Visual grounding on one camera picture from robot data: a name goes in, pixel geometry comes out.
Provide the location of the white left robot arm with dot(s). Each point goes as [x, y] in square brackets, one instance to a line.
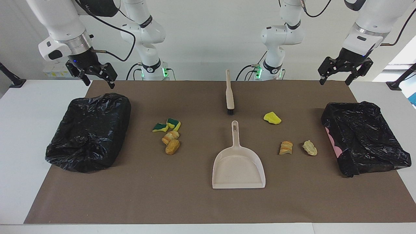
[282, 35]

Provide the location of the yellow sponge piece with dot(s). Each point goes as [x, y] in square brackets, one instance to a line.
[272, 118]

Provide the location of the beige plastic dustpan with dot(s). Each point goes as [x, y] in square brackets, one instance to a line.
[239, 169]

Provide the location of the striped croissant piece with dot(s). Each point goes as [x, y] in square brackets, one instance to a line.
[286, 148]
[170, 137]

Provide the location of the brown table mat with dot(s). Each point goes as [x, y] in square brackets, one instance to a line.
[195, 201]

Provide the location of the brown bread roll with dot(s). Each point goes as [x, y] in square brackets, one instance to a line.
[172, 147]

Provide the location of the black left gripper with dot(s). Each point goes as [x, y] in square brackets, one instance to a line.
[352, 58]

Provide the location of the pale ridged dumpling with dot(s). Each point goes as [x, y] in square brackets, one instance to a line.
[309, 148]

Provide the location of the black camera stand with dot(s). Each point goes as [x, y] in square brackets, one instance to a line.
[16, 83]
[395, 85]

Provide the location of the green and yellow sponge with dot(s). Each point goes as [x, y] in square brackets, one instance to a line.
[160, 127]
[174, 123]

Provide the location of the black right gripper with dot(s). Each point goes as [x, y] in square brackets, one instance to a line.
[86, 60]

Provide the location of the blue plastic object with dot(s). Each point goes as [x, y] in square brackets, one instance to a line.
[413, 99]

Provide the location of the pink bin with black bag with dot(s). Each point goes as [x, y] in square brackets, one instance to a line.
[364, 136]

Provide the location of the white power strip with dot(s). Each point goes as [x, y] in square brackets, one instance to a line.
[53, 73]

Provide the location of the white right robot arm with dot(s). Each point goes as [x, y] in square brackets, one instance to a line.
[61, 19]

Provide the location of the beige hand brush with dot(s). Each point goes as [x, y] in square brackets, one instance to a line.
[229, 94]

